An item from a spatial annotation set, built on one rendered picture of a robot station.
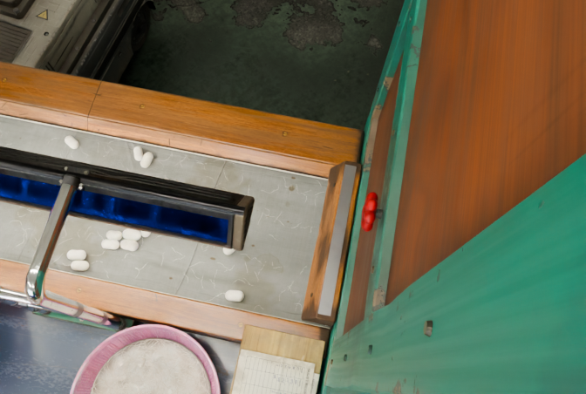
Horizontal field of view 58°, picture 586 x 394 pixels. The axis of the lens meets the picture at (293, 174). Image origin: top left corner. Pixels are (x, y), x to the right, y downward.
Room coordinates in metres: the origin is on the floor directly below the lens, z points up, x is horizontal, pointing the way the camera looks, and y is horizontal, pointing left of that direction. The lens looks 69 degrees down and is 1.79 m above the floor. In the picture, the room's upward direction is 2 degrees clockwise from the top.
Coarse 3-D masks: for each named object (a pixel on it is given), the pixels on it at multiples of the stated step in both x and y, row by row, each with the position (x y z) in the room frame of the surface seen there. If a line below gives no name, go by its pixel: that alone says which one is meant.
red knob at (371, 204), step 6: (372, 192) 0.19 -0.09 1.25; (366, 198) 0.19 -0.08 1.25; (372, 198) 0.18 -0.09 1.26; (366, 204) 0.18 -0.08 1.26; (372, 204) 0.17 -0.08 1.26; (366, 210) 0.17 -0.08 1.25; (372, 210) 0.17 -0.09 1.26; (378, 210) 0.17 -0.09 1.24; (366, 216) 0.16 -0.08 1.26; (372, 216) 0.16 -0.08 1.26; (378, 216) 0.17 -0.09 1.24; (366, 222) 0.16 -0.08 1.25; (372, 222) 0.16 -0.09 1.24; (366, 228) 0.15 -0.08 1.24
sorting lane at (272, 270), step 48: (0, 144) 0.45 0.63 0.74; (48, 144) 0.45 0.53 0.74; (96, 144) 0.45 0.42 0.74; (144, 144) 0.46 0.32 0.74; (240, 192) 0.36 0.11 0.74; (288, 192) 0.36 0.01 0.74; (0, 240) 0.24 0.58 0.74; (96, 240) 0.25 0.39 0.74; (144, 240) 0.25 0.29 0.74; (288, 240) 0.26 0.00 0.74; (144, 288) 0.16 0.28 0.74; (192, 288) 0.16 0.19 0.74; (240, 288) 0.16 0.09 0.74; (288, 288) 0.17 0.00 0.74
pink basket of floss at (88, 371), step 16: (112, 336) 0.06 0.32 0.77; (128, 336) 0.06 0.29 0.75; (144, 336) 0.07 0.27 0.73; (160, 336) 0.07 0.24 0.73; (176, 336) 0.07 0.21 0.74; (96, 352) 0.03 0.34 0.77; (112, 352) 0.03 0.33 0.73; (80, 368) 0.00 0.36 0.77; (96, 368) 0.01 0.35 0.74; (208, 368) 0.01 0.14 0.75; (80, 384) -0.02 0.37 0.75
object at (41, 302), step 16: (64, 176) 0.24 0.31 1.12; (64, 192) 0.22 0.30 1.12; (64, 208) 0.20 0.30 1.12; (48, 224) 0.17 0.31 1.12; (64, 224) 0.18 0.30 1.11; (48, 240) 0.15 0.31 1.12; (48, 256) 0.13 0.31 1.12; (32, 272) 0.11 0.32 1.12; (0, 288) 0.11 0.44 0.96; (32, 288) 0.09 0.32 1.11; (16, 304) 0.10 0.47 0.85; (32, 304) 0.08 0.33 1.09; (48, 304) 0.08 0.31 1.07; (64, 304) 0.09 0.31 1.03; (80, 304) 0.09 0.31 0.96; (64, 320) 0.09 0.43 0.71; (80, 320) 0.09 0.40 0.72; (96, 320) 0.08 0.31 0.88; (112, 320) 0.09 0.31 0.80; (128, 320) 0.10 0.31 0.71
